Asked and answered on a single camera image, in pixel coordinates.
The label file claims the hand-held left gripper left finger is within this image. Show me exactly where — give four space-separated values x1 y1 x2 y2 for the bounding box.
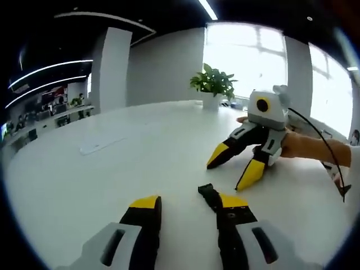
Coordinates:
55 195 163 270

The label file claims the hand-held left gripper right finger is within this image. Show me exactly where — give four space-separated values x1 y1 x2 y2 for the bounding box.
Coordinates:
215 192 296 270

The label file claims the black pronged plastic buckle part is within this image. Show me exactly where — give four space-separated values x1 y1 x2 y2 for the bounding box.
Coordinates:
208 192 223 213

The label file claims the black socket plastic buckle part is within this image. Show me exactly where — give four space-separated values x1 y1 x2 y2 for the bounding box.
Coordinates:
197 182 216 197

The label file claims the person's right hand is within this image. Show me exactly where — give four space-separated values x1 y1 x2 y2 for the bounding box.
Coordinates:
281 132 313 159

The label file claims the green potted plant white pot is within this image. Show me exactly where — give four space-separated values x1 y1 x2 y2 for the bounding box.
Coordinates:
190 63 239 111

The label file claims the ceiling light strip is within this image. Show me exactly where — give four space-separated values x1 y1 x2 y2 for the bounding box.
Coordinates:
197 0 219 21

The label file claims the white office desk row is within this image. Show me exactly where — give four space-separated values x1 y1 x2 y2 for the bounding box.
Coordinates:
5 104 95 147

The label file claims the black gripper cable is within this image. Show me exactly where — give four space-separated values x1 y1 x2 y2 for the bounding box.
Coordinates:
288 107 352 203

